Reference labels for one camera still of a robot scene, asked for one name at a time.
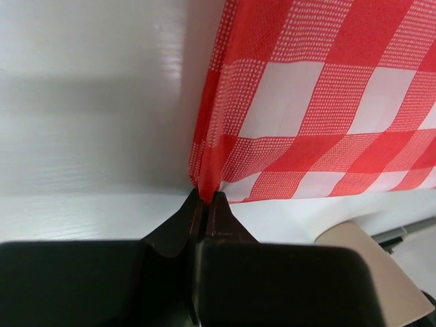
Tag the red white checkered cloth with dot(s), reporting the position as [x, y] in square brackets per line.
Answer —
[310, 99]

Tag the beige paper cup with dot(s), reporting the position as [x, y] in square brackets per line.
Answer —
[401, 301]

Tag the aluminium rail front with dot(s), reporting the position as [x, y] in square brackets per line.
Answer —
[390, 239]

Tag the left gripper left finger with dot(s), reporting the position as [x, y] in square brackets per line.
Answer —
[144, 282]

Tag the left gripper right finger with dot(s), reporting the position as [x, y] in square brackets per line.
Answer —
[242, 282]

